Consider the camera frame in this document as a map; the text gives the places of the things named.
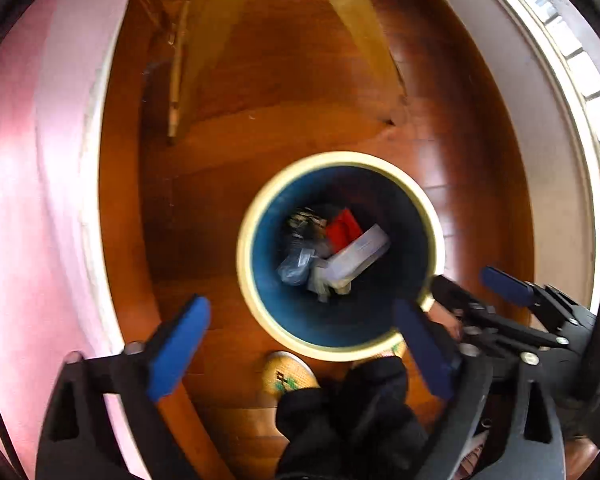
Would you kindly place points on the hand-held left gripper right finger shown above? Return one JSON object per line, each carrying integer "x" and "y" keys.
{"x": 422, "y": 352}

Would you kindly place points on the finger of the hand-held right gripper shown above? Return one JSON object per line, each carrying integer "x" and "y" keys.
{"x": 455, "y": 293}
{"x": 505, "y": 282}

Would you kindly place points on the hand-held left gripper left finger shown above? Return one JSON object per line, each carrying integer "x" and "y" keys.
{"x": 180, "y": 347}

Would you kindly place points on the white carton box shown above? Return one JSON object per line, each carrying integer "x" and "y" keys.
{"x": 360, "y": 252}

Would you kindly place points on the cream cloth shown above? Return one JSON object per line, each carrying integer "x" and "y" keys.
{"x": 325, "y": 282}

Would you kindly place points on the red paper bag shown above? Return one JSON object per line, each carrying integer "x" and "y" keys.
{"x": 342, "y": 230}

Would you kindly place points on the clear plastic wrapper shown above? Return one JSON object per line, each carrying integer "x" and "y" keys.
{"x": 295, "y": 265}

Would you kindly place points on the black patterned wrapper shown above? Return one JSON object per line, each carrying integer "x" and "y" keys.
{"x": 307, "y": 222}

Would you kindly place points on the blue waste bin cream rim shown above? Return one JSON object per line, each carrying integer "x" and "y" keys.
{"x": 280, "y": 200}

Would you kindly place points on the person's black pants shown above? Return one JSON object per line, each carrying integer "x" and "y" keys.
{"x": 350, "y": 420}

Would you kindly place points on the yellow knitted slipper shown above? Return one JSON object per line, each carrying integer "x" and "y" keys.
{"x": 287, "y": 380}

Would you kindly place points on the pink bed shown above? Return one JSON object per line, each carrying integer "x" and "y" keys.
{"x": 30, "y": 185}

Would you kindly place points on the window with metal grille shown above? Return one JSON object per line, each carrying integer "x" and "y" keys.
{"x": 580, "y": 60}

